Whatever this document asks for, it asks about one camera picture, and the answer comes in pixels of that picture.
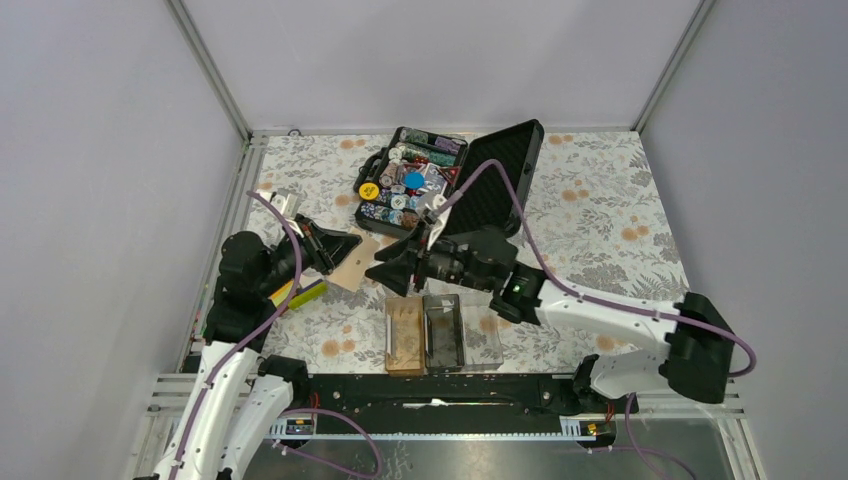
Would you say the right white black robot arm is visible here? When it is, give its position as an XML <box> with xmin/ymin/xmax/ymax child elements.
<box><xmin>365</xmin><ymin>227</ymin><xmax>734</xmax><ymax>412</ymax></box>

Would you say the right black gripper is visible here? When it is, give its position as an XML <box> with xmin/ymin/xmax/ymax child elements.
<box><xmin>365</xmin><ymin>217</ymin><xmax>497</xmax><ymax>298</ymax></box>

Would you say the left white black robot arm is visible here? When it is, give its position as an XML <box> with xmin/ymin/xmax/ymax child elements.
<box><xmin>150</xmin><ymin>191</ymin><xmax>362</xmax><ymax>479</ymax></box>

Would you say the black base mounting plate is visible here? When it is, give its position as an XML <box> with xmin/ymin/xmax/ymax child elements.
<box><xmin>290</xmin><ymin>374</ymin><xmax>638</xmax><ymax>437</ymax></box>

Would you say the yellow round poker chip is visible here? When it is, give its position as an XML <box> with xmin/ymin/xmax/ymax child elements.
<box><xmin>358</xmin><ymin>182</ymin><xmax>381</xmax><ymax>201</ymax></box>

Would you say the black poker chip case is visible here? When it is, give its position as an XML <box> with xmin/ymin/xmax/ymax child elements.
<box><xmin>354</xmin><ymin>119</ymin><xmax>544</xmax><ymax>238</ymax></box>

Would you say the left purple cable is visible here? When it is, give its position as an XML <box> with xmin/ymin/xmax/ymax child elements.
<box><xmin>168</xmin><ymin>190</ymin><xmax>305</xmax><ymax>480</ymax></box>

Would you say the colourful sticky note stack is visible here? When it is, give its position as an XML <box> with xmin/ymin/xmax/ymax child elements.
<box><xmin>269</xmin><ymin>279</ymin><xmax>327</xmax><ymax>310</ymax></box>

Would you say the clear transparent card holder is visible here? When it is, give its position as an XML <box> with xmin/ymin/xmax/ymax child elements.
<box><xmin>459</xmin><ymin>293</ymin><xmax>504</xmax><ymax>373</ymax></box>

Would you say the smoky black card holder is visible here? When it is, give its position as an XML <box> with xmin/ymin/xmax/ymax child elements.
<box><xmin>422</xmin><ymin>294</ymin><xmax>465</xmax><ymax>374</ymax></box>

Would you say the blue playing card deck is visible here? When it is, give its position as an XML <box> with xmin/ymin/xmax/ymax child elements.
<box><xmin>417</xmin><ymin>164</ymin><xmax>448</xmax><ymax>195</ymax></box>

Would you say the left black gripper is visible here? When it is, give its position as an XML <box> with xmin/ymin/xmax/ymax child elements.
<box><xmin>258</xmin><ymin>212</ymin><xmax>361</xmax><ymax>296</ymax></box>

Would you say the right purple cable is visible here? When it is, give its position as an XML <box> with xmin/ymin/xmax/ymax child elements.
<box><xmin>423</xmin><ymin>158</ymin><xmax>758</xmax><ymax>380</ymax></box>

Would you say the amber transparent card holder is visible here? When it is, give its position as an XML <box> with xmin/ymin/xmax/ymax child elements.
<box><xmin>384</xmin><ymin>297</ymin><xmax>426</xmax><ymax>377</ymax></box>

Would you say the blue round poker chip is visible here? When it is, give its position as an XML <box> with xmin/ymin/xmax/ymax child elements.
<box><xmin>403</xmin><ymin>171</ymin><xmax>425</xmax><ymax>190</ymax></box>

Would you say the purple cable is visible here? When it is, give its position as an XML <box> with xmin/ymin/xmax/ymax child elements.
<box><xmin>168</xmin><ymin>190</ymin><xmax>305</xmax><ymax>480</ymax></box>
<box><xmin>423</xmin><ymin>158</ymin><xmax>758</xmax><ymax>380</ymax></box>

